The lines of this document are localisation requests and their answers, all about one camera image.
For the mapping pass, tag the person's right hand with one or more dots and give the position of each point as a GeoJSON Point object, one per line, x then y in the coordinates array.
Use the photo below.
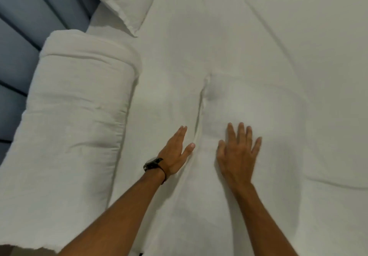
{"type": "Point", "coordinates": [237, 161]}

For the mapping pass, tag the person's left hand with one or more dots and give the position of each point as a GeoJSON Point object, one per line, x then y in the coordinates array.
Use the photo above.
{"type": "Point", "coordinates": [172, 156]}

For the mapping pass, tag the white sheeted bed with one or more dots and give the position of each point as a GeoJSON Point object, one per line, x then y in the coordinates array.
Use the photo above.
{"type": "Point", "coordinates": [244, 77]}

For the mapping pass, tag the white duvet blanket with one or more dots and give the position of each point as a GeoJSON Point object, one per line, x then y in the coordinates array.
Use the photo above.
{"type": "Point", "coordinates": [72, 120]}

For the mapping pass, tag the person's right forearm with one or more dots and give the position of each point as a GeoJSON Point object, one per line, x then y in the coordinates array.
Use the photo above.
{"type": "Point", "coordinates": [261, 224]}

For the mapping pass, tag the person's left forearm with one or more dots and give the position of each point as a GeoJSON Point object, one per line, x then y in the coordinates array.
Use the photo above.
{"type": "Point", "coordinates": [115, 221]}

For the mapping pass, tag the blue padded headboard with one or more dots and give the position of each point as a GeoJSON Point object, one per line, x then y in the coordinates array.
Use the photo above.
{"type": "Point", "coordinates": [28, 28]}

